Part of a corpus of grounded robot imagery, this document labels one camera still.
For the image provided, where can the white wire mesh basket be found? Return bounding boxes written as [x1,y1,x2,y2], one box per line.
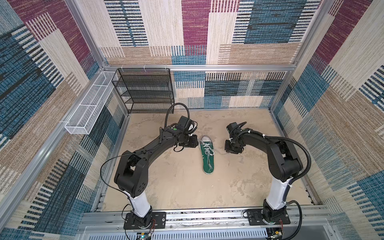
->
[65,72,115,135]

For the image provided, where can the black wire mesh shelf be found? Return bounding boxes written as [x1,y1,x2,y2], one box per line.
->
[112,68,175,114]

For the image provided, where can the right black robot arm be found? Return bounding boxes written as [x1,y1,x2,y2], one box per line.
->
[225,128,303,224]

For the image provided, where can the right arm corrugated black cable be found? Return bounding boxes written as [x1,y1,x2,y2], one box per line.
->
[236,128,312,184]

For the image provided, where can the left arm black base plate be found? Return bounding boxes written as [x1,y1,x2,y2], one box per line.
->
[124,211,167,230]

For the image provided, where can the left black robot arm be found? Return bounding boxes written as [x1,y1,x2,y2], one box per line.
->
[114,121,198,227]

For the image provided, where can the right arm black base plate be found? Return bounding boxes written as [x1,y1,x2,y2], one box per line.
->
[244,207,291,226]

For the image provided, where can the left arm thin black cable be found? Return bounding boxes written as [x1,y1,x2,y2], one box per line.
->
[99,152,136,196]

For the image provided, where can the white shoelace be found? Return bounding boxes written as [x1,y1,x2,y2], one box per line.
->
[201,142,228,156]

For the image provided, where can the green canvas sneaker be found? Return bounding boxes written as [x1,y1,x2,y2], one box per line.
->
[199,136,214,175]

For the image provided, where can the aluminium mounting rail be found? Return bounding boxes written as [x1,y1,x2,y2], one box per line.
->
[75,205,341,240]

